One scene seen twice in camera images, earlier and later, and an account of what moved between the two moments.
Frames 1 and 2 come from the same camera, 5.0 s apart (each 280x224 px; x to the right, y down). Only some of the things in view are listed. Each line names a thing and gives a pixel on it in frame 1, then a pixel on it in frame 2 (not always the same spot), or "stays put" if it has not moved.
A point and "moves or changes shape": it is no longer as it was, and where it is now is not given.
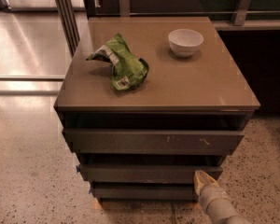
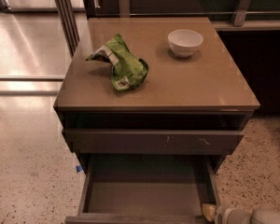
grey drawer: (145, 173) moves or changes shape
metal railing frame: (35, 32) stays put
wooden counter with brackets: (247, 7) stays put
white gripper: (212, 192) → (230, 216)
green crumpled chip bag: (129, 71) stays put
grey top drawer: (154, 142) stays put
